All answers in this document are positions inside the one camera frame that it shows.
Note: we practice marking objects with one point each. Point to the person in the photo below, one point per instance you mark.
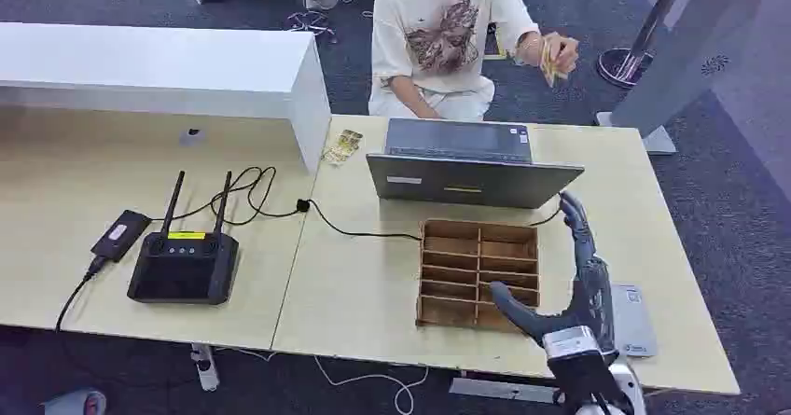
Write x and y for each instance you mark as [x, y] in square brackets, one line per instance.
[432, 29]

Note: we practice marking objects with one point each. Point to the grey desk foot bar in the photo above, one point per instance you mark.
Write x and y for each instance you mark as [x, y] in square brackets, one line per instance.
[500, 390]

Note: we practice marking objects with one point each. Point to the chrome stanchion post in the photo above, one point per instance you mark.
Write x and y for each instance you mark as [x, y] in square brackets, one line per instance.
[624, 66]

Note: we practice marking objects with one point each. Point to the black controller with two antennas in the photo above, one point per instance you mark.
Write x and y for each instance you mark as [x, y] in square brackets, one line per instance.
[182, 270]

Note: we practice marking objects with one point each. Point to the black rectangular adapter box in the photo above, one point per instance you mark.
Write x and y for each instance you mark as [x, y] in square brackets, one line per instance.
[120, 235]

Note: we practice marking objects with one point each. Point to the white kiosk stand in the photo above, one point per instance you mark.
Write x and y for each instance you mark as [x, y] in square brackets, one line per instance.
[698, 35]

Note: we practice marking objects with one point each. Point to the grey slipper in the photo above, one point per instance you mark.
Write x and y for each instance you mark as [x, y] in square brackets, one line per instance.
[74, 403]

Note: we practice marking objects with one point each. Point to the grey open laptop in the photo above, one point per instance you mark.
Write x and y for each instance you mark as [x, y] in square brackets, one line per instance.
[469, 180]

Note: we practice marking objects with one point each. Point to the wooden divided card box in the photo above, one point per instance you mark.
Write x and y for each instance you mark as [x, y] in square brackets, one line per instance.
[457, 264]

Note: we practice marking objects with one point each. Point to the grey round desk grommet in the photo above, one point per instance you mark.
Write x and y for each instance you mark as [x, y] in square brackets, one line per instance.
[193, 136]

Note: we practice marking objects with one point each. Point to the yellow black floor object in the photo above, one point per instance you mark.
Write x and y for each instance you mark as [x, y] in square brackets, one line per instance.
[494, 41]

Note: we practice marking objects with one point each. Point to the white power strip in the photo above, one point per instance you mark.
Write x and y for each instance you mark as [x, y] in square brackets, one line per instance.
[206, 369]

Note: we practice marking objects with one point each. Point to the yellow printed card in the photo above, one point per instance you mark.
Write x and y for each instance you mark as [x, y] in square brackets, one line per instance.
[337, 153]
[550, 60]
[351, 137]

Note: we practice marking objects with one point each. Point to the white desk shelf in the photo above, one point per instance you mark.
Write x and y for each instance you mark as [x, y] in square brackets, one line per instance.
[154, 60]

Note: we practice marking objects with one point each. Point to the person's left hand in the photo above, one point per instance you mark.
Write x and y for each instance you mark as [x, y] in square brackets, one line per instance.
[565, 48]

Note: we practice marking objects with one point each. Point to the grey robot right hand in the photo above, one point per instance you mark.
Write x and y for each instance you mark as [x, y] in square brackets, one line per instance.
[590, 288]

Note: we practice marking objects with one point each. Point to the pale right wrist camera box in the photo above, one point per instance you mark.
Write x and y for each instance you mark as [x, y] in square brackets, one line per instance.
[571, 343]

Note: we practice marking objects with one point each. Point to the white pocket wifi device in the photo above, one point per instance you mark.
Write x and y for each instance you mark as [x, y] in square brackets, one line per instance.
[635, 319]

